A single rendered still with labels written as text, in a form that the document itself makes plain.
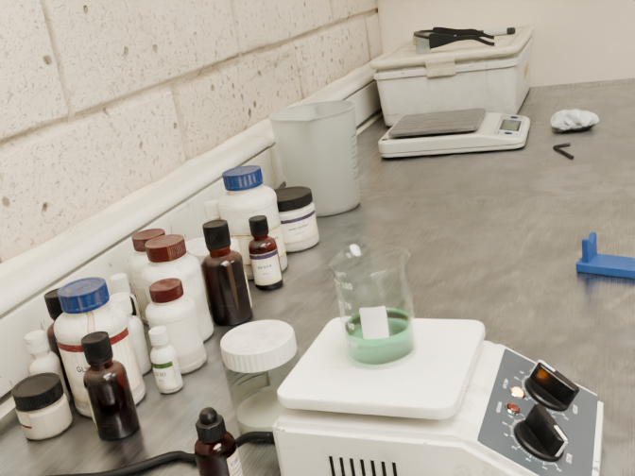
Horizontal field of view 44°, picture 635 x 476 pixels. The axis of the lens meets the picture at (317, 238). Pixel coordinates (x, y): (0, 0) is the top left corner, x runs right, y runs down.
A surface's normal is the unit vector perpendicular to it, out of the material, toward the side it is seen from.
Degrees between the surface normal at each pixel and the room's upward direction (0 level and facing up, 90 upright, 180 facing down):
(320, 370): 0
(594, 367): 0
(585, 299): 0
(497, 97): 94
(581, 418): 30
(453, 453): 90
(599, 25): 90
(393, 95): 94
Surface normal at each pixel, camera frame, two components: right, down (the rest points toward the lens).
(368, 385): -0.14, -0.93
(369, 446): -0.35, 0.36
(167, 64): 0.93, -0.02
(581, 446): 0.33, -0.82
